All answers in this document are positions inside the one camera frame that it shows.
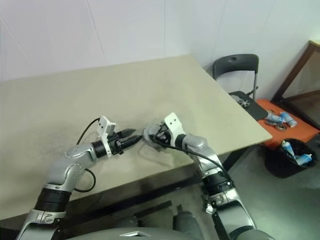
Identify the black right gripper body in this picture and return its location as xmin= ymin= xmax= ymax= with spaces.
xmin=154 ymin=124 xmax=176 ymax=149

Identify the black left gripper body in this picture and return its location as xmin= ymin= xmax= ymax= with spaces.
xmin=108 ymin=131 xmax=126 ymax=156

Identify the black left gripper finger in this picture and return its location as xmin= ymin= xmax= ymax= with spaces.
xmin=119 ymin=135 xmax=143 ymax=149
xmin=117 ymin=127 xmax=137 ymax=137

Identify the grey ribbed motor lid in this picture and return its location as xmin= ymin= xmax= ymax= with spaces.
xmin=143 ymin=121 xmax=162 ymax=144

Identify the spoked metal wheel part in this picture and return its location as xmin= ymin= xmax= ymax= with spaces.
xmin=232 ymin=95 xmax=251 ymax=109

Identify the long black tape strip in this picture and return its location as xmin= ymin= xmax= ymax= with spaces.
xmin=134 ymin=199 xmax=173 ymax=219

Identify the dark rounded shape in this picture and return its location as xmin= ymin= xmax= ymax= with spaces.
xmin=116 ymin=214 xmax=140 ymax=229
xmin=172 ymin=209 xmax=201 ymax=235

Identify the white floor latch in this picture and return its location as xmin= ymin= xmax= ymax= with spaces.
xmin=203 ymin=196 xmax=216 ymax=215

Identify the grey robot torso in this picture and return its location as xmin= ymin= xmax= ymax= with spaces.
xmin=56 ymin=219 xmax=239 ymax=240

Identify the dark grey folding chair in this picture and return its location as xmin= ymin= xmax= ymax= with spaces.
xmin=212 ymin=53 xmax=269 ymax=123

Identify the blue white tube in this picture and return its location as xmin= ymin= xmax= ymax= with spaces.
xmin=265 ymin=113 xmax=286 ymax=125
xmin=280 ymin=140 xmax=296 ymax=161
xmin=279 ymin=112 xmax=299 ymax=128
xmin=294 ymin=153 xmax=314 ymax=166

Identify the black waste bin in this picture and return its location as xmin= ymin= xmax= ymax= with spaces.
xmin=264 ymin=138 xmax=317 ymax=179

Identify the orange mat with parts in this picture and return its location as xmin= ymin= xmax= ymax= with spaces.
xmin=256 ymin=98 xmax=320 ymax=151

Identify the dark framed cabinet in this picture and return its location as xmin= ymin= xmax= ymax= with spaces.
xmin=270 ymin=39 xmax=320 ymax=130

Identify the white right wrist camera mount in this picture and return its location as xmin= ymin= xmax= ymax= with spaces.
xmin=163 ymin=112 xmax=188 ymax=148

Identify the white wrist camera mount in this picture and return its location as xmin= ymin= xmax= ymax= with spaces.
xmin=96 ymin=115 xmax=117 ymax=158
xmin=163 ymin=112 xmax=188 ymax=148

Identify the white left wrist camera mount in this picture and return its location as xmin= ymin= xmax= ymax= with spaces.
xmin=96 ymin=115 xmax=117 ymax=158

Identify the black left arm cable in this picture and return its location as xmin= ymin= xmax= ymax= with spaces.
xmin=74 ymin=118 xmax=101 ymax=194

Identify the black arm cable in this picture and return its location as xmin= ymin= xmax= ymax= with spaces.
xmin=154 ymin=134 xmax=229 ymax=174
xmin=74 ymin=118 xmax=101 ymax=194

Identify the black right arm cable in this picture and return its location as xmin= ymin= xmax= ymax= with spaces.
xmin=154 ymin=134 xmax=229 ymax=174

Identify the black table frame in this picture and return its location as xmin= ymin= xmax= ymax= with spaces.
xmin=57 ymin=147 xmax=241 ymax=226

